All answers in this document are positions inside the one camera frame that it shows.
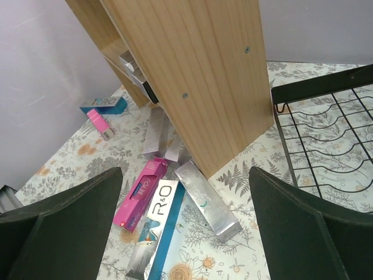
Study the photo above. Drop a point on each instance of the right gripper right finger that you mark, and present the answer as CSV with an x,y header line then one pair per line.
x,y
306,237

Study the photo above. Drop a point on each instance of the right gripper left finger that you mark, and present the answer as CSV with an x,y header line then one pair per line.
x,y
63,236

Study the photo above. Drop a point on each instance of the black gold toothpaste box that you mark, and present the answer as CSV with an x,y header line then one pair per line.
x,y
149,93

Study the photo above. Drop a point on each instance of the wooden two-tier shelf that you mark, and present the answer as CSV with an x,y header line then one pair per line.
x,y
204,60

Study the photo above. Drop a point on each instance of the pink toothpaste box centre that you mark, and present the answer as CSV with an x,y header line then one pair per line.
x,y
140,195

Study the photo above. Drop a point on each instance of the pink toothpaste box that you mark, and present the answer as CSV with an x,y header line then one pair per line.
x,y
140,195
102,126

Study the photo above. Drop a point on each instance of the floral table mat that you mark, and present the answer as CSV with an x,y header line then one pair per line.
x,y
195,252

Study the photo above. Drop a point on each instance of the pink toothpaste box left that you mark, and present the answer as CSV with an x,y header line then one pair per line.
x,y
102,126

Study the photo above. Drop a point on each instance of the silver toothpaste box slanted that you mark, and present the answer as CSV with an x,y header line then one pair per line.
x,y
157,134

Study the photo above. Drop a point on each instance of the silver Protect toothpaste box upright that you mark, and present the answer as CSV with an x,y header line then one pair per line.
x,y
177,153

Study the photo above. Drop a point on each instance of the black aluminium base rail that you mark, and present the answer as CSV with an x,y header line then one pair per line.
x,y
8,200

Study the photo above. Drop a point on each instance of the black wire dish rack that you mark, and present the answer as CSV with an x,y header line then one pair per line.
x,y
323,114

